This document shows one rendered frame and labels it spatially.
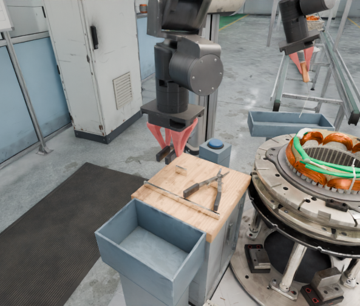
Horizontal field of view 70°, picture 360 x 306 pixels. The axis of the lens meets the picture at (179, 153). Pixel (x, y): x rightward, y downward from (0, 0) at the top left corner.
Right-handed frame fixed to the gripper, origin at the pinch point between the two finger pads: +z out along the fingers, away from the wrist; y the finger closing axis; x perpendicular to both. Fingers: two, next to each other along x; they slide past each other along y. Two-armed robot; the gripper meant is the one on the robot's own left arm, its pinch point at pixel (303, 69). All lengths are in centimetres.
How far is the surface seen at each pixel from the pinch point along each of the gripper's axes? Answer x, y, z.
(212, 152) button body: -21.0, -28.2, 7.9
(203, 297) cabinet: -53, -32, 25
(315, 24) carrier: 253, 35, 45
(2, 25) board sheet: 95, -188, -72
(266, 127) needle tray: -6.5, -13.9, 12.1
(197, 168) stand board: -34.2, -28.3, 3.5
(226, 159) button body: -17.9, -26.1, 13.4
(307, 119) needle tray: 6.2, -1.6, 19.8
